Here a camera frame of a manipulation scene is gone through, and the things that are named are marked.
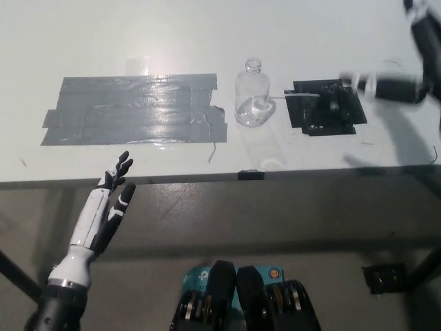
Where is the black robot body block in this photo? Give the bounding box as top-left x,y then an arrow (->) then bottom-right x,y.
170,260 -> 242,331
236,265 -> 321,331

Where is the small black tape strip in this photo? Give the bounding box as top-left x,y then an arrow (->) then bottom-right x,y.
237,169 -> 265,181

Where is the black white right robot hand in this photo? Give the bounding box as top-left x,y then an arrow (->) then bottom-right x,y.
339,0 -> 441,104

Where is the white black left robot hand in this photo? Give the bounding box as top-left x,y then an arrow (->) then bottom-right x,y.
48,150 -> 136,287

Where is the black floor tape patch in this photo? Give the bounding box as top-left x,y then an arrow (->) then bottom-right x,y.
360,262 -> 411,296

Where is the black trigger spray lid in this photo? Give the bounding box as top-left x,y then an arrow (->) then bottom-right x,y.
283,81 -> 347,117

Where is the clear plastic bottle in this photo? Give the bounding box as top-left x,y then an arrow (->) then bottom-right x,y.
234,57 -> 273,128

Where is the black table leg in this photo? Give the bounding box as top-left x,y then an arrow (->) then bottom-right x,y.
0,250 -> 44,306
408,246 -> 441,294

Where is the grey duct tape patch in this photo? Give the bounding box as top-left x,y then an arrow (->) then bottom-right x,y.
39,72 -> 228,148

